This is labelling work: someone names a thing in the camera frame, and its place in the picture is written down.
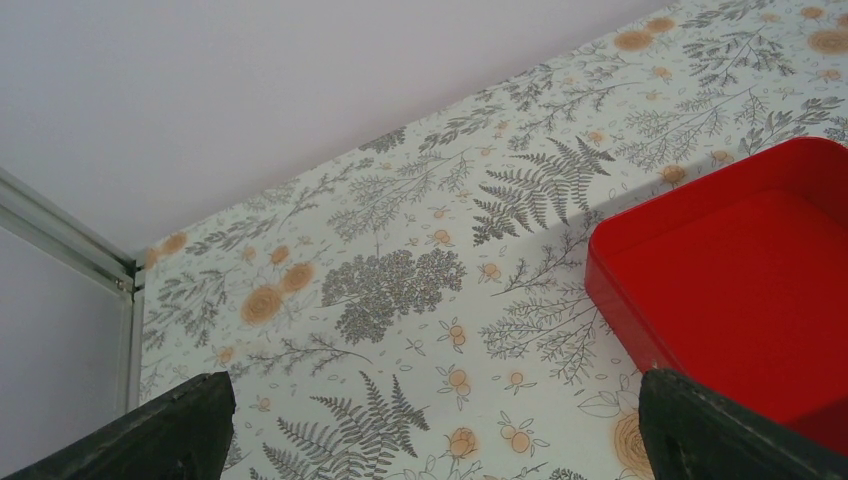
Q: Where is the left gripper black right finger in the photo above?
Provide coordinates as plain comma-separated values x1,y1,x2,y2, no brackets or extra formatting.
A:
639,369,847,479

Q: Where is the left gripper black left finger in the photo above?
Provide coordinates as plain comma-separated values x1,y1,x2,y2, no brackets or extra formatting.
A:
7,371,236,479

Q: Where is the red square tin lid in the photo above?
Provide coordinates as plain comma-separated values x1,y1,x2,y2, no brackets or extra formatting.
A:
585,137,847,453

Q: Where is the floral patterned table mat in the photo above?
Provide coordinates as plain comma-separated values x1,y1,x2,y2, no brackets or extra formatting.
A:
139,1,847,479

